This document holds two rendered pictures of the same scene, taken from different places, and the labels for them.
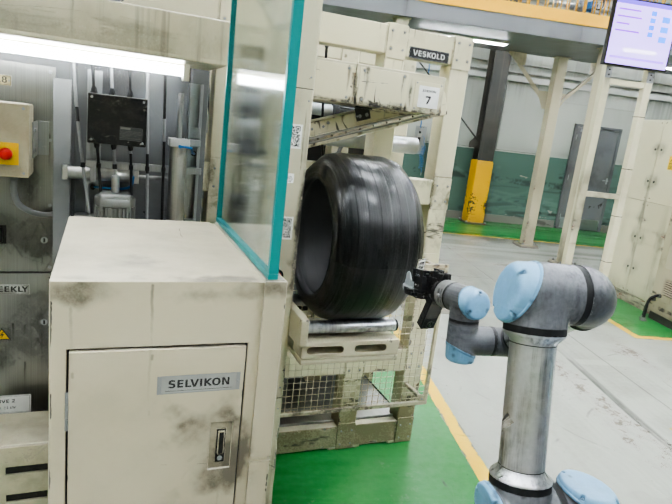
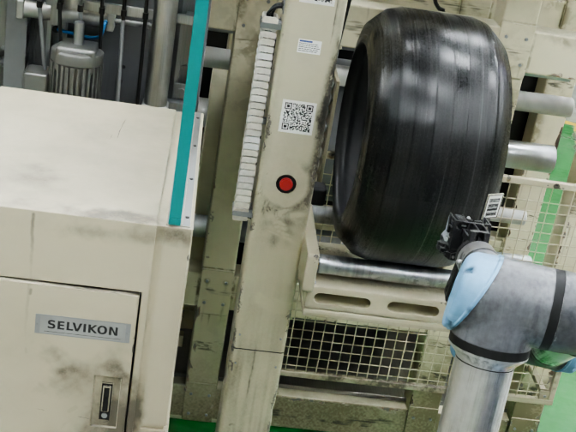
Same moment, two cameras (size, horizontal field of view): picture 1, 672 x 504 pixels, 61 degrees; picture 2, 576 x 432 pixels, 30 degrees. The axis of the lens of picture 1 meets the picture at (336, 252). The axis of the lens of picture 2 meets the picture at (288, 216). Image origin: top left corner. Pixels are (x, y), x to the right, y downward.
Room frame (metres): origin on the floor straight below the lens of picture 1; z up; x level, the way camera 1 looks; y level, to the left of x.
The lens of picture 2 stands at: (-0.37, -0.48, 1.97)
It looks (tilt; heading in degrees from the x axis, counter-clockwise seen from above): 24 degrees down; 17
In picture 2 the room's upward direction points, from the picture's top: 10 degrees clockwise
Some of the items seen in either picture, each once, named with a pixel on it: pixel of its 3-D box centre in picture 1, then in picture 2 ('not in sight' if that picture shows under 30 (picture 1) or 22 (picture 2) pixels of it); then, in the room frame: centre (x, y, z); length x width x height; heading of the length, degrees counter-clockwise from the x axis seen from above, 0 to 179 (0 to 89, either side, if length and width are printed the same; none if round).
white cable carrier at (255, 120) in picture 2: not in sight; (256, 119); (1.78, 0.27, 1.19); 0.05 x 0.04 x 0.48; 23
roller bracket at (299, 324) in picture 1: (287, 312); (306, 236); (1.89, 0.14, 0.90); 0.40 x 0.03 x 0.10; 23
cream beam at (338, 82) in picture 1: (360, 87); not in sight; (2.28, -0.02, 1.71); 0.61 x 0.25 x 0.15; 113
